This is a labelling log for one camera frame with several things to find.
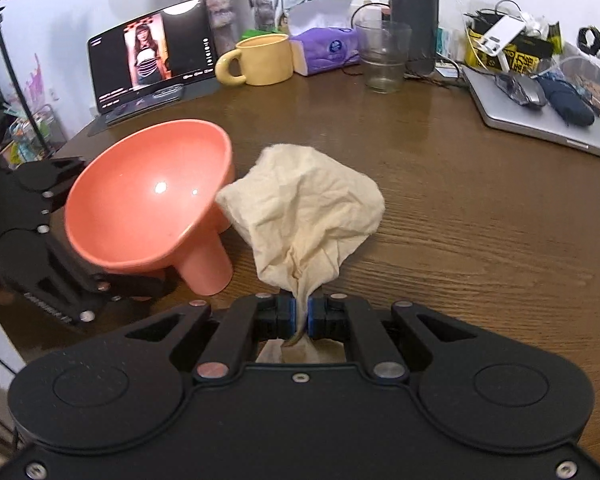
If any black tablet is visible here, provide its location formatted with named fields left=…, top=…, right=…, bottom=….
left=87, top=0, right=218, bottom=113

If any black yellow snack packet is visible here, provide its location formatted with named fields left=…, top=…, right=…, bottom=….
left=547, top=21, right=564, bottom=56

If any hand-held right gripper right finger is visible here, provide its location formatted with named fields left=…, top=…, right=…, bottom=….
left=307, top=292, right=473, bottom=382

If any purple tissue pack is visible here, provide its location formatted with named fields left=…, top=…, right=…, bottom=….
left=286, top=0, right=361, bottom=77

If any black cylinder speaker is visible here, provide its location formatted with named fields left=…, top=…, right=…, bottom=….
left=390, top=0, right=440, bottom=75

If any grey computer mouse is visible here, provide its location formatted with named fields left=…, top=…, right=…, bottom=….
left=497, top=72, right=548, bottom=110

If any yellow black box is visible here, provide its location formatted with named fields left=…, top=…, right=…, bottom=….
left=464, top=15, right=556, bottom=68

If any speckled pink vase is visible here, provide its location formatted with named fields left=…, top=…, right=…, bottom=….
left=174, top=0, right=236, bottom=56

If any metal wire rack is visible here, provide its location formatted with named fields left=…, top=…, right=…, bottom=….
left=2, top=105, right=66, bottom=171

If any black wristband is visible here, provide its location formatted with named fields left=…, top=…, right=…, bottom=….
left=577, top=26, right=600, bottom=53

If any clear drinking glass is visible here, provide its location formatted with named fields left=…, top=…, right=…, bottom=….
left=354, top=21, right=412, bottom=94

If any grey tablet cover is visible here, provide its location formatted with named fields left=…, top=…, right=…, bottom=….
left=87, top=80, right=222, bottom=136

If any white teal box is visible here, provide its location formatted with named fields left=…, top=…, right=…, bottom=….
left=434, top=27, right=463, bottom=68

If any navy folded umbrella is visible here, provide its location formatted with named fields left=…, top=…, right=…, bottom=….
left=535, top=76, right=596, bottom=128

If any pink footed bowl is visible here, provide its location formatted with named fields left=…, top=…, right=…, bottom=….
left=64, top=119, right=233, bottom=303

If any green packet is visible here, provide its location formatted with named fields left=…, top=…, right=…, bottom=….
left=239, top=27, right=287, bottom=41

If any black light stand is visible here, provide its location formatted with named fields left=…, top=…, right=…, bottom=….
left=0, top=0, right=56, bottom=156

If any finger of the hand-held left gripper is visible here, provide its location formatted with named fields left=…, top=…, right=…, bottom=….
left=42, top=235, right=179, bottom=320
left=12, top=156, right=89, bottom=217

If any black braided cable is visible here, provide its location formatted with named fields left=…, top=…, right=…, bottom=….
left=344, top=62, right=468, bottom=92

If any silver laptop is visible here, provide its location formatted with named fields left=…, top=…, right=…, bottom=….
left=462, top=65, right=600, bottom=163

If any beige cloth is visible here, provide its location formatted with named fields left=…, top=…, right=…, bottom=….
left=215, top=143, right=386, bottom=363

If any pink feathery plant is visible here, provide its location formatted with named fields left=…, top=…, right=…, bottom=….
left=25, top=55, right=48, bottom=106

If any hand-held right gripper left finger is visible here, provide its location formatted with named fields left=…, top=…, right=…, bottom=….
left=122, top=292, right=299, bottom=382

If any yellow mug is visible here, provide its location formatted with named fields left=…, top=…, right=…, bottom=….
left=215, top=34, right=295, bottom=87

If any white charging hub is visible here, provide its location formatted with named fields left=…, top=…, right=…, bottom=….
left=477, top=16, right=526, bottom=56

